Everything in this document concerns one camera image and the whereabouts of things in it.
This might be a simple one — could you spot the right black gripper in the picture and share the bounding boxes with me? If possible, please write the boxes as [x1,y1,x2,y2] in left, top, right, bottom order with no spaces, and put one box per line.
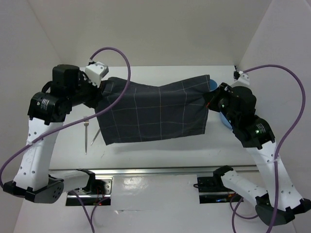
[204,82,239,125]

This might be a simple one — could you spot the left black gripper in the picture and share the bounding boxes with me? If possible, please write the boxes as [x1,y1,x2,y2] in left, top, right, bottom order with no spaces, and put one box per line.
[68,74,103,109]

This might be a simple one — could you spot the blue plastic plate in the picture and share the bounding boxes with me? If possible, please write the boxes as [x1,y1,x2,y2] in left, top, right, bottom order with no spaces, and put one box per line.
[220,113,232,129]

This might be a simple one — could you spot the silver metal fork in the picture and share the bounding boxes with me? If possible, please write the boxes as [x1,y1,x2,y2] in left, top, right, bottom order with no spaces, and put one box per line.
[84,116,89,154]

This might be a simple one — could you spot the silver metal spoon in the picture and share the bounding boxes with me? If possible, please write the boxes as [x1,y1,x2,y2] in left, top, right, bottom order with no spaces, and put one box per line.
[90,129,101,146]

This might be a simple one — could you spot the dark grey checked cloth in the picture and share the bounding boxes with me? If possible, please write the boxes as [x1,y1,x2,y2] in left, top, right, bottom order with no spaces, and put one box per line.
[97,75,210,145]

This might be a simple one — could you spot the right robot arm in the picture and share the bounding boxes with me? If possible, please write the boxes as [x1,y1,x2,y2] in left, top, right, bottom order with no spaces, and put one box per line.
[203,83,311,226]

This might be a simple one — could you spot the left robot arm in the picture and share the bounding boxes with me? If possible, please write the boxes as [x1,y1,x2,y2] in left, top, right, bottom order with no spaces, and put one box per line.
[2,63,108,203]

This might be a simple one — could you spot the blue plastic cup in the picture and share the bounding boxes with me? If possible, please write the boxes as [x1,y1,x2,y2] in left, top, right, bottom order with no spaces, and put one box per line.
[209,79,218,92]

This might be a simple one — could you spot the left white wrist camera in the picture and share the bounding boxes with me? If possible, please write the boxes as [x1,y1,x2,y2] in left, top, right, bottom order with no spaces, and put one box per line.
[85,62,109,87]

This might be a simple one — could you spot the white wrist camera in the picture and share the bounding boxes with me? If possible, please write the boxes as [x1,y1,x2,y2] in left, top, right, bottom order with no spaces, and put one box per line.
[85,62,109,87]
[233,71,250,87]

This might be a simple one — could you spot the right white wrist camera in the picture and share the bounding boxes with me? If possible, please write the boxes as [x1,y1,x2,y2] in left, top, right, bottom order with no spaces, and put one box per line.
[233,71,250,87]

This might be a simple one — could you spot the aluminium table rail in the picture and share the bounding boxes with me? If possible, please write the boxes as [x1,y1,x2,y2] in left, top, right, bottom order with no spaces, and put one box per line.
[48,165,258,176]

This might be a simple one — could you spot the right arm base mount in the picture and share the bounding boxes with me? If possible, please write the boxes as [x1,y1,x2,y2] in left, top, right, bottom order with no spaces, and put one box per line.
[193,177,241,204]

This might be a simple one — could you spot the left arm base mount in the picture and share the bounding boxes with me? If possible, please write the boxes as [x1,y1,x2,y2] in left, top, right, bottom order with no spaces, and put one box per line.
[73,175,113,206]

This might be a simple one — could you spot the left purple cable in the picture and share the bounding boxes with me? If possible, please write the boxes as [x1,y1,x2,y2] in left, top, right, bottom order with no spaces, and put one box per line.
[0,47,131,233]

